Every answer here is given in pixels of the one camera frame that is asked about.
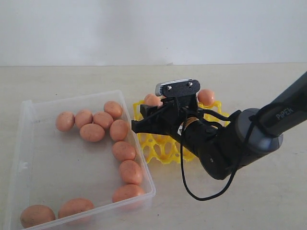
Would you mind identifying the yellow plastic egg tray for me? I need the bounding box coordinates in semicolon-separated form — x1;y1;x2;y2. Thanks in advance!
133;100;230;164

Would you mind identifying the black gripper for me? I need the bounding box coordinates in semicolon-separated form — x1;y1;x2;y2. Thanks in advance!
131;103;204;138

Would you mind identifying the brown egg second row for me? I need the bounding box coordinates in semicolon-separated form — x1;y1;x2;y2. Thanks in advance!
80;124;105;142

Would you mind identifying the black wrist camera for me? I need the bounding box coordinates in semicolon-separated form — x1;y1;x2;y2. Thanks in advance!
155;79;201;111

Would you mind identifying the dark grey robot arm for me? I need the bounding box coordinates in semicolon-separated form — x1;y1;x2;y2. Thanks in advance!
131;75;307;180

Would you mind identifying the clear plastic box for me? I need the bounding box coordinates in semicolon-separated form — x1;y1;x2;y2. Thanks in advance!
3;90;156;230

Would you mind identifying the brown egg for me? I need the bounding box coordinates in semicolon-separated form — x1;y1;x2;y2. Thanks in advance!
144;93;163;107
109;119;129;141
93;111;114;129
119;160;143;185
112;141;136;161
104;101;123;119
112;184;145;203
56;111;75;132
75;109;93;129
58;198;94;219
197;89;215;106
20;205;56;228

